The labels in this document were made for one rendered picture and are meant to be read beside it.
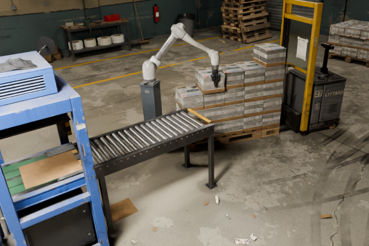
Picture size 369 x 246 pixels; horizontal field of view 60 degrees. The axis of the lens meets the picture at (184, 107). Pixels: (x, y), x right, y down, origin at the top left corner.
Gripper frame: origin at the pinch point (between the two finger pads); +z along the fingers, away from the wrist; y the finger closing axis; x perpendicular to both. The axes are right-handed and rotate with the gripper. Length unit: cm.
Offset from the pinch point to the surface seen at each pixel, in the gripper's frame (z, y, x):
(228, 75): -6.2, -21.5, -7.6
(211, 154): 51, 33, 74
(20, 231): 33, 212, 151
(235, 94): 21.1, -31.1, -7.1
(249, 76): -1, -51, -7
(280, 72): -1, -96, -6
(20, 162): 16, 218, 80
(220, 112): 43.7, -9.6, -6.3
